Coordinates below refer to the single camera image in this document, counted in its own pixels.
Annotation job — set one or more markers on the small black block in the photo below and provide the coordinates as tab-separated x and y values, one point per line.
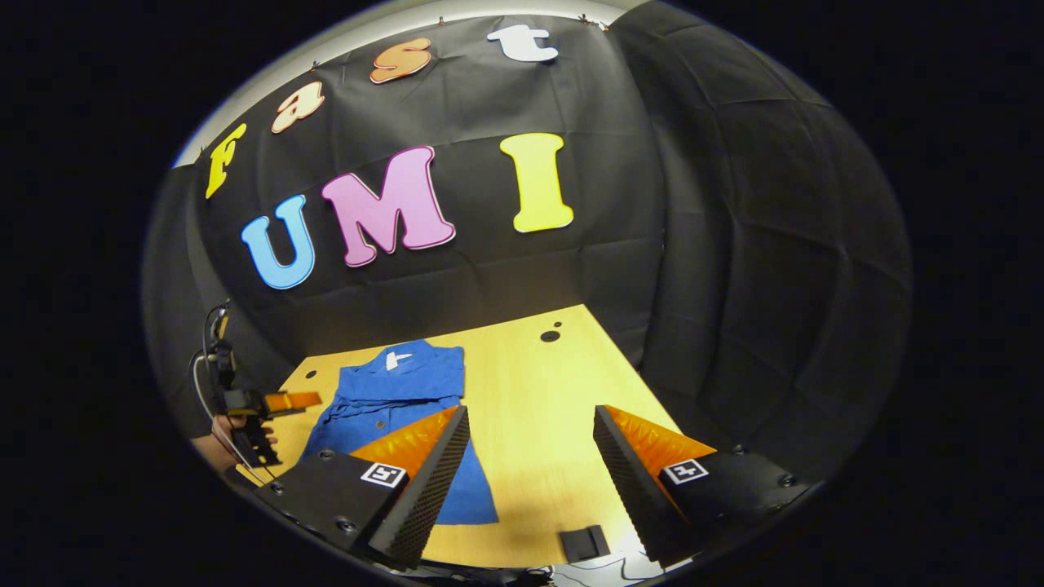
583	545

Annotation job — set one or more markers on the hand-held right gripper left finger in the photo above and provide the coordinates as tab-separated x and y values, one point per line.
432	489

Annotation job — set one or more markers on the blue button shirt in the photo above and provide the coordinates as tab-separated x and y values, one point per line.
416	379

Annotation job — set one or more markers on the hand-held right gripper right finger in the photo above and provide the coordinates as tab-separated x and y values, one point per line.
628	489

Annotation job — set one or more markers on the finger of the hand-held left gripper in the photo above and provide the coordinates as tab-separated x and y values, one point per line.
289	402

